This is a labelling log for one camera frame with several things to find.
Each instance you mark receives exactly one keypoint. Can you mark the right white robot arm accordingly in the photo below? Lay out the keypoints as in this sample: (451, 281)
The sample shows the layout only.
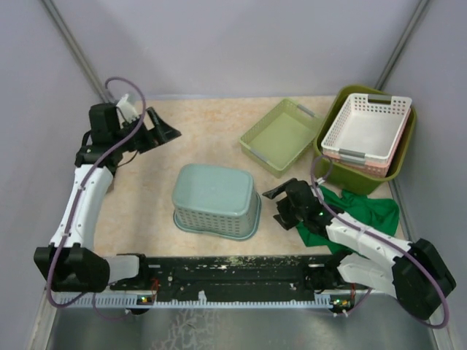
(413, 273)

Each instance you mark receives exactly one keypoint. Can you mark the aluminium frame post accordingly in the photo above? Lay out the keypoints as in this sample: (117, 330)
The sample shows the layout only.
(415, 20)
(76, 51)

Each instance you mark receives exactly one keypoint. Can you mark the left aluminium frame post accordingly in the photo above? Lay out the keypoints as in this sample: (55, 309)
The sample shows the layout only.
(76, 51)

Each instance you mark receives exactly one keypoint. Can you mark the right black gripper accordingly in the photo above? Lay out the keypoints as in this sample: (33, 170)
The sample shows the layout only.
(279, 189)

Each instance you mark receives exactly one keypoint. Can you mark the green cloth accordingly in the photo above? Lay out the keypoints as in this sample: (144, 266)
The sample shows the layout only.
(381, 214)

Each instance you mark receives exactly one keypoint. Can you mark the right aluminium frame post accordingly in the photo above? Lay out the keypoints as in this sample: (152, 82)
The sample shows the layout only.
(415, 20)

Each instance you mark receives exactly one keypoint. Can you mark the white perforated basket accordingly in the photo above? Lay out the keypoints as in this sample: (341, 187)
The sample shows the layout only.
(368, 102)

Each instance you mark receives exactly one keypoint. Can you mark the teal perforated plastic basket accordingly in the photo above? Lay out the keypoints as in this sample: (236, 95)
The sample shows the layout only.
(217, 201)

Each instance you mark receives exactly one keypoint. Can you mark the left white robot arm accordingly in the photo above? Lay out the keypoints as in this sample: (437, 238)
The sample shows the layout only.
(68, 262)

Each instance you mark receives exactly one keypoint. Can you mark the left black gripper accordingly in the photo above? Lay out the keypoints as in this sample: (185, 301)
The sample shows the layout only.
(161, 133)

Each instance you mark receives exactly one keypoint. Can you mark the pink perforated basket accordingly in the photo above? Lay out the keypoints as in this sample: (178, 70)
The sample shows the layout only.
(368, 166)

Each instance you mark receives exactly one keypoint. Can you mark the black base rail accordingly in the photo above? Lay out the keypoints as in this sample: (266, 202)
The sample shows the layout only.
(237, 278)

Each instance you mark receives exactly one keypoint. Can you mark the white slotted cable duct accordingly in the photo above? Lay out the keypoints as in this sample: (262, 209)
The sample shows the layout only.
(143, 301)

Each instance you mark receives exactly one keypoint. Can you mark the light green shallow basket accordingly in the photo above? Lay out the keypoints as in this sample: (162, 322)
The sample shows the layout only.
(281, 136)

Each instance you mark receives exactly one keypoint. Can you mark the olive green large tub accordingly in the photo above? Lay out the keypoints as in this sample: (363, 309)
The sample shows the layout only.
(345, 176)

